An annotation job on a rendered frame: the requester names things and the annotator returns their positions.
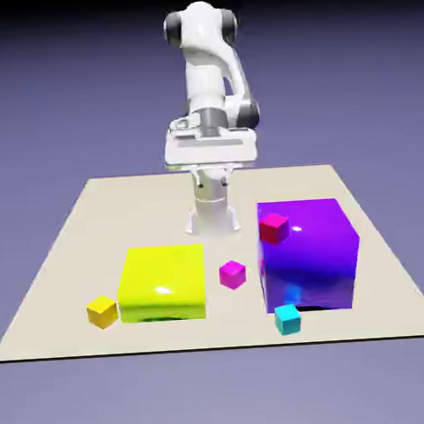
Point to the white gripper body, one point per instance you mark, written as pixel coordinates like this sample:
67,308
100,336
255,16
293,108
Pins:
212,152

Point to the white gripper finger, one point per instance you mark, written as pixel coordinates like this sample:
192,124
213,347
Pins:
224,177
198,179

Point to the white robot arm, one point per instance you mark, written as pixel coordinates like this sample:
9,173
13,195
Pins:
201,39

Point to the small red cube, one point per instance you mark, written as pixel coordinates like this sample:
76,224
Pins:
273,228

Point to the small magenta cube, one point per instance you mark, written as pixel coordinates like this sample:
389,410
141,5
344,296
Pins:
232,274

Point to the small cyan cube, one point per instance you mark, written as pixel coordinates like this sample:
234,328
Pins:
288,319

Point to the small yellow cube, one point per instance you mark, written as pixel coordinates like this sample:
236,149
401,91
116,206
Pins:
102,312

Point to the large yellow box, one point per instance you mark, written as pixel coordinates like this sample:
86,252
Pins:
163,282

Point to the large purple box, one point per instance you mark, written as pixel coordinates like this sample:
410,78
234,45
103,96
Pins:
313,258

